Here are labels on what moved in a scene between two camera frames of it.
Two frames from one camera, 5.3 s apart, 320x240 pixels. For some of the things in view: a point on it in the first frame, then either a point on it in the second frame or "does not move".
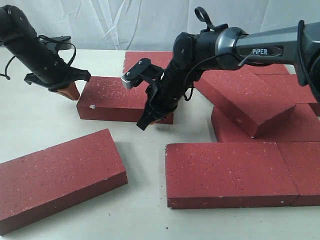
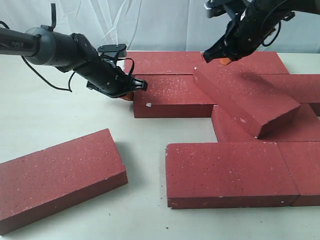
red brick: [302, 159] does not move
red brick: [36, 185] does not move
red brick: [217, 175] does not move
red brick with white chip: [107, 98] -> [171, 96]
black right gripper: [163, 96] -> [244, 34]
